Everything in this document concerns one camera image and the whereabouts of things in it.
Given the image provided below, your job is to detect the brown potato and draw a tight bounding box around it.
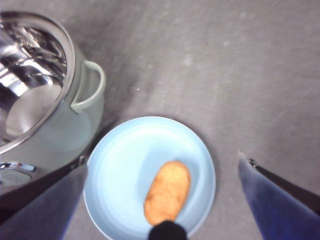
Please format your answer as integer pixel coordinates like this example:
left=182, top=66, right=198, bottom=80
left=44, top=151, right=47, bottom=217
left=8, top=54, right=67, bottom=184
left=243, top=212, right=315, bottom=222
left=143, top=160, right=192, bottom=226

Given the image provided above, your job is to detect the blue round plate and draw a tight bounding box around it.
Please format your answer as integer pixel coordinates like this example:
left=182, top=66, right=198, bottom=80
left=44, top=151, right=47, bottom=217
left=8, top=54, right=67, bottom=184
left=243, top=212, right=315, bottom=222
left=82, top=115, right=217, bottom=240

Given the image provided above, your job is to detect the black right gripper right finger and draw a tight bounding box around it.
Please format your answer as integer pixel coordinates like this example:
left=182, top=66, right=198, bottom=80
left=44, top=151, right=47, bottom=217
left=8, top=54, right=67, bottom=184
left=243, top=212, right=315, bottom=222
left=238, top=150, right=320, bottom=240

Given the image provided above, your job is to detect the pale green electric steamer pot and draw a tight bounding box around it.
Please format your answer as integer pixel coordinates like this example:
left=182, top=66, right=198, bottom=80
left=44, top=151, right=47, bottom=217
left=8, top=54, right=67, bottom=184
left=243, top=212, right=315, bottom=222
left=0, top=10, right=107, bottom=199

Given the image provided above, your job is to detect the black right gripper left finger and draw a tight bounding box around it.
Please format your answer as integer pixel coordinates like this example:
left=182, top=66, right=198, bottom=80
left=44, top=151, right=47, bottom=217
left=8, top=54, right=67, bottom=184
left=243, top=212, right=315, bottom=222
left=0, top=155, right=89, bottom=240

